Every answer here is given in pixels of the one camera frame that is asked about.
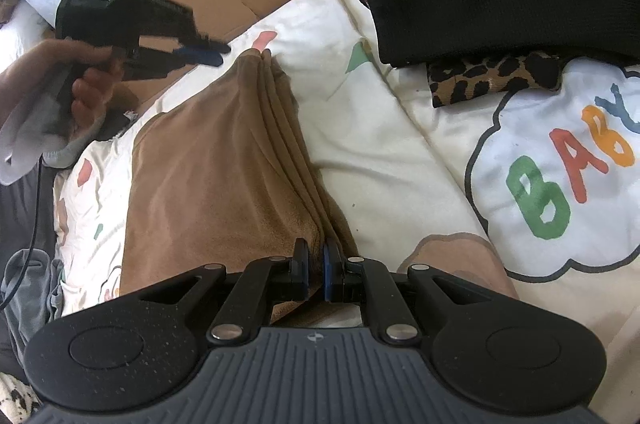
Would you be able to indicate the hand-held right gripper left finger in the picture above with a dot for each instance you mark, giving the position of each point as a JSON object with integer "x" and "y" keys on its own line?
{"x": 302, "y": 271}

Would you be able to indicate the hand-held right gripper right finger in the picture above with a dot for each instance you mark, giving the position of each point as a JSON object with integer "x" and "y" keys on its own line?
{"x": 330, "y": 271}

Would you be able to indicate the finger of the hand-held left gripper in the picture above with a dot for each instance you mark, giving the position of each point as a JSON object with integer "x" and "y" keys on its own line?
{"x": 200, "y": 58}
{"x": 205, "y": 44}

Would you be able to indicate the brown printed t-shirt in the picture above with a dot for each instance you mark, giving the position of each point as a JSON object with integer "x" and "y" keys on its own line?
{"x": 210, "y": 164}

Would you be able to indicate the person's left hand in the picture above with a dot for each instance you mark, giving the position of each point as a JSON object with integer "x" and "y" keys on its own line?
{"x": 50, "y": 64}

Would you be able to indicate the cream bear print bedsheet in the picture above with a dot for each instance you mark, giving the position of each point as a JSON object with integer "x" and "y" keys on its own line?
{"x": 390, "y": 129}

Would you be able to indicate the blue-grey garment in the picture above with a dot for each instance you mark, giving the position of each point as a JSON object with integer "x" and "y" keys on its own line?
{"x": 30, "y": 294}

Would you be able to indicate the white fuzzy patterned blanket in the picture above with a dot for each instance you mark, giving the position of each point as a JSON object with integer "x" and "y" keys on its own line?
{"x": 15, "y": 396}

